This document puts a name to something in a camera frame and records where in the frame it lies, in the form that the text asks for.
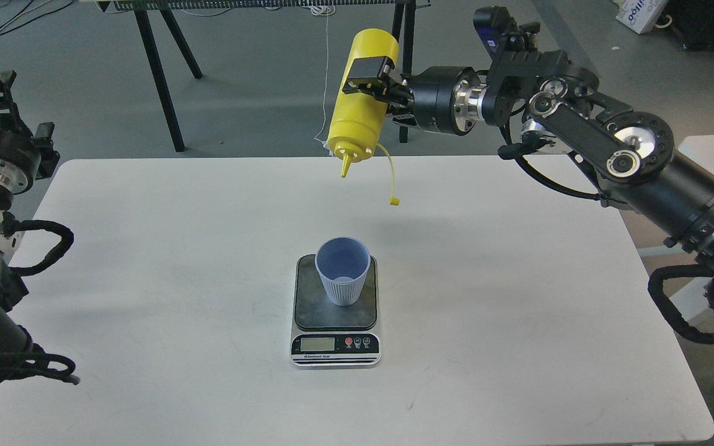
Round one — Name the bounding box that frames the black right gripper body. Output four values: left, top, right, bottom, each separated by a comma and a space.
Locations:
402, 67, 482, 136

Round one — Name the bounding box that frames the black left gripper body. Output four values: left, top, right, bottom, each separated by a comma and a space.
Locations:
0, 129, 60, 195

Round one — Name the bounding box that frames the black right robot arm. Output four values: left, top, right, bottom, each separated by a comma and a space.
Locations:
327, 6, 714, 345

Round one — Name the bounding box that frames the white cardboard box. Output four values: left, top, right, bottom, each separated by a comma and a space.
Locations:
615, 0, 669, 34

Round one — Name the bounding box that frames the black trestle table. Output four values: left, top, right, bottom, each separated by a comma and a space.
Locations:
84, 1, 425, 158

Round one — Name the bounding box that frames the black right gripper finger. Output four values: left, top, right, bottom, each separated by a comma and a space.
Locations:
342, 56, 409, 103
386, 103, 413, 128

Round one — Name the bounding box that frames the white hanging cable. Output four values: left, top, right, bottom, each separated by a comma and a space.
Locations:
312, 5, 333, 144

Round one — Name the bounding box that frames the blue ribbed cup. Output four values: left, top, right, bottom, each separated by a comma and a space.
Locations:
314, 237, 371, 307

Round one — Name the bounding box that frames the yellow squeeze bottle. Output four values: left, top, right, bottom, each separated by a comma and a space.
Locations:
326, 28, 400, 206

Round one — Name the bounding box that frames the digital kitchen scale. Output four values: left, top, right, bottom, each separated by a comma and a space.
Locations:
289, 254, 382, 369

